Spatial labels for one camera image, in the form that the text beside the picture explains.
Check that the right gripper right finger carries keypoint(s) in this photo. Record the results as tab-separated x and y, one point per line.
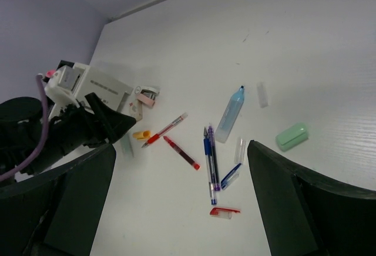
307	213

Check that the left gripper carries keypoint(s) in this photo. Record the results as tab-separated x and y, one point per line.
77	127

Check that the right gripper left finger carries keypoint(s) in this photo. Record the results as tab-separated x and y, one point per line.
57	212

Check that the green highlighter cap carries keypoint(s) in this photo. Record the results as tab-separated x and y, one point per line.
292	136

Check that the green highlighter marker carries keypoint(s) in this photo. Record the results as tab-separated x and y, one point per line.
126	147

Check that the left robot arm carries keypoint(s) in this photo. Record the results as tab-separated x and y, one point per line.
31	142

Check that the white slatted organizer container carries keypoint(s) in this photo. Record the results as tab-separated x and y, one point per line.
109	90

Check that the red gel pen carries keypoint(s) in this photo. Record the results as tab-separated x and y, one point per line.
158	135

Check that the dark red ink pen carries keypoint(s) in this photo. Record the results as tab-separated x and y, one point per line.
181	152

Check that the red pen cap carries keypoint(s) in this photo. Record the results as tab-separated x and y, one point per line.
224	212

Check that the black organizer container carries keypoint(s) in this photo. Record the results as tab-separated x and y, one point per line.
63	63

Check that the clear pen cap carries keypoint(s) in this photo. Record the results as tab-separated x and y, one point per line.
240	151

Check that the purple gel pen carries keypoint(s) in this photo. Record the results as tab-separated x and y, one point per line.
214	156

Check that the blue gel pen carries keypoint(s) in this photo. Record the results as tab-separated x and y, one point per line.
212	192

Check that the blue highlighter marker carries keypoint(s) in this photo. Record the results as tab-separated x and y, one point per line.
230	115

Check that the clear small cap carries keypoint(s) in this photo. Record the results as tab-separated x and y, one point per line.
262	95

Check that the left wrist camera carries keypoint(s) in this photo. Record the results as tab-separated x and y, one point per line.
60	86

